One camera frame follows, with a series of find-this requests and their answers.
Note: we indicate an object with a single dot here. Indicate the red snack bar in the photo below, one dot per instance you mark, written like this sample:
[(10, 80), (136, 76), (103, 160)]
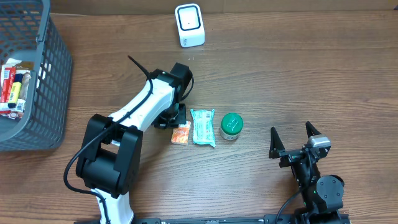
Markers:
[(7, 80)]

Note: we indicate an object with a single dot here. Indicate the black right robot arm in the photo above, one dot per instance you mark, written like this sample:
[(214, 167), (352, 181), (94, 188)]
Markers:
[(322, 195)]

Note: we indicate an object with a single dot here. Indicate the grey plastic mesh basket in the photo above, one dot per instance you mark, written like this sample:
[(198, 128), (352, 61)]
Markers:
[(29, 34)]

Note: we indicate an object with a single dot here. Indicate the brown transparent snack bag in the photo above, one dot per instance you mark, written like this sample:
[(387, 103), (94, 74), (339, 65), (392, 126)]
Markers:
[(24, 68)]

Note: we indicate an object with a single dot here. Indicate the white patterned wrapper packet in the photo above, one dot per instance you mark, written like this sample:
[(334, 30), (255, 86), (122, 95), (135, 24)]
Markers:
[(17, 112)]

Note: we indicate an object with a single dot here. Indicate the orange snack packet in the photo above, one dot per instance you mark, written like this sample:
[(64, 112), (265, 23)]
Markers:
[(180, 134)]

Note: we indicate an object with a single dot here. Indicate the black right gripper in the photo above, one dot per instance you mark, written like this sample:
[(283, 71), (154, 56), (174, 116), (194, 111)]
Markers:
[(294, 156)]

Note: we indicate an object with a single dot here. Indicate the green lid jar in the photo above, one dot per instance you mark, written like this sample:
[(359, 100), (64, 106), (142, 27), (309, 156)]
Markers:
[(231, 126)]

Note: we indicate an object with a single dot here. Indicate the teal tissue packet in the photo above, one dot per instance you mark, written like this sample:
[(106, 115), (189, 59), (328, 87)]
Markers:
[(203, 132)]

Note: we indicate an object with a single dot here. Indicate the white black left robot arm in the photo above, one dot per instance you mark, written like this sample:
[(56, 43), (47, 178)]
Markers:
[(111, 148)]

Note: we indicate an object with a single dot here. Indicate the yellow highlighter black cap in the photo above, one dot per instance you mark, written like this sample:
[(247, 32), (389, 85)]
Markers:
[(15, 90)]

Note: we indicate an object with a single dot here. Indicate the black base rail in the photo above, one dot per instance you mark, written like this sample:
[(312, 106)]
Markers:
[(267, 219)]

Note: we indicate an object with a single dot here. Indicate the white barcode scanner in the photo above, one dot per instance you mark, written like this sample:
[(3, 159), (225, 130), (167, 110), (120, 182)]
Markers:
[(190, 25)]

